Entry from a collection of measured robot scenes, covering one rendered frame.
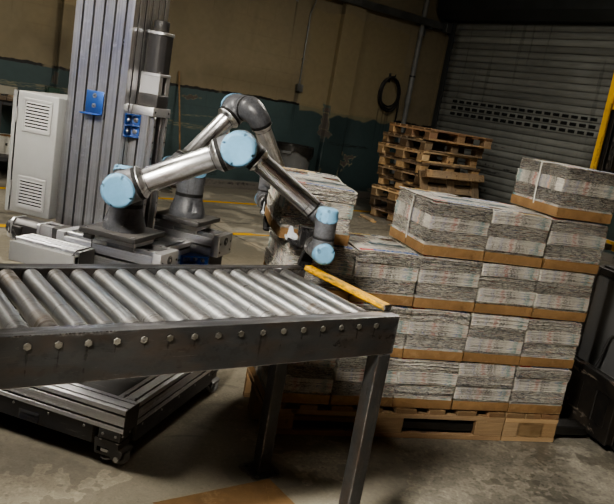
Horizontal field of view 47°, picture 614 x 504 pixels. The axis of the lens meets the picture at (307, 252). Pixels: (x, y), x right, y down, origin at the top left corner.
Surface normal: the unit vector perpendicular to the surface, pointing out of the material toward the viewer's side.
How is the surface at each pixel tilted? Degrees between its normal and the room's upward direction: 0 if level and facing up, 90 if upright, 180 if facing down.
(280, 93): 90
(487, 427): 90
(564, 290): 90
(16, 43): 90
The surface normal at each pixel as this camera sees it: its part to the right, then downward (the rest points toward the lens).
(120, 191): -0.08, 0.26
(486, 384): 0.25, 0.24
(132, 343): 0.56, 0.26
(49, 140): -0.29, 0.15
